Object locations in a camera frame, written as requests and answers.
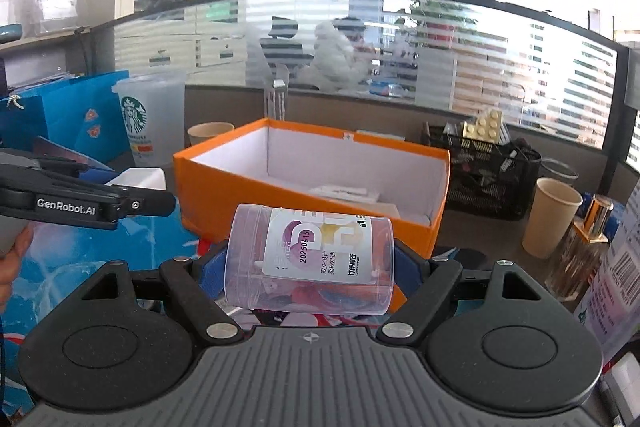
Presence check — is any white carton with barcode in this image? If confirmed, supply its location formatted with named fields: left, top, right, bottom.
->
left=574, top=179, right=640, bottom=365

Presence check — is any striped frosted glass partition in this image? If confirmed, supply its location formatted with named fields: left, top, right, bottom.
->
left=75, top=0, right=630, bottom=152

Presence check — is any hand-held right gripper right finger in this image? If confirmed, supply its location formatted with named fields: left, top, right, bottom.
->
left=376, top=241, right=543, bottom=348

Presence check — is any person's left hand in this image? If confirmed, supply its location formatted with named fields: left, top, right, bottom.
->
left=0, top=227, right=35, bottom=312

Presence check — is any blue printed poster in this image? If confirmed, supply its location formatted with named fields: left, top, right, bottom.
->
left=0, top=137, right=231, bottom=413

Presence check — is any blue tissue pack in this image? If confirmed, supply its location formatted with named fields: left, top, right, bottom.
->
left=580, top=193, right=626, bottom=238

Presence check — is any green potted plant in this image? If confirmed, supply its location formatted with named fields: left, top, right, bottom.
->
left=400, top=0, right=476, bottom=32

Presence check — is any small white box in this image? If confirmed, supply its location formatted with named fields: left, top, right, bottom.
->
left=105, top=167, right=167, bottom=192

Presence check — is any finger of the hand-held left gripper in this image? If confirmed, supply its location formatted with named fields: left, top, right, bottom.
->
left=119, top=188, right=177, bottom=219

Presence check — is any round grey mesh pen cup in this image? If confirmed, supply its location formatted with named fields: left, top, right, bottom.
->
left=540, top=158, right=580, bottom=182

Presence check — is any translucent plastic cup green logo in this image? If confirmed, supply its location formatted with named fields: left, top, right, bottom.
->
left=111, top=69, right=187, bottom=168

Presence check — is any tall beige paper cup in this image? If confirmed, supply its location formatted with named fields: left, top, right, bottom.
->
left=521, top=177, right=584, bottom=259

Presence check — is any yellow studded building plate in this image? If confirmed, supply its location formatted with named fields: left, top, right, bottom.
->
left=462, top=108, right=502, bottom=142

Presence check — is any blue paper gift bag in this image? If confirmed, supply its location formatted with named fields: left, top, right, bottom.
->
left=0, top=71, right=132, bottom=168

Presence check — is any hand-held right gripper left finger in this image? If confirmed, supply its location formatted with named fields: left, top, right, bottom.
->
left=80, top=241, right=244, bottom=348

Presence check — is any perfume bottle gold cap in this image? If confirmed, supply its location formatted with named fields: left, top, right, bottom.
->
left=545, top=194, right=615, bottom=303

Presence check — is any black mesh desk organizer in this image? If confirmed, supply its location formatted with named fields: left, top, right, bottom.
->
left=420, top=122, right=542, bottom=222

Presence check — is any orange cardboard box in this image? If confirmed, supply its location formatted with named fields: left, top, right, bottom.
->
left=172, top=117, right=451, bottom=314

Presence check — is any short beige paper cup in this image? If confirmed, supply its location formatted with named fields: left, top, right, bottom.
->
left=187, top=122, right=235, bottom=148

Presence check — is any clear acrylic sign holder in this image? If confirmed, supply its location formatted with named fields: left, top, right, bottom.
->
left=263, top=66, right=289, bottom=122

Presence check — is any clear plastic cotton swab jar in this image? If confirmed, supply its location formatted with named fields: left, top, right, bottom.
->
left=223, top=203, right=397, bottom=315

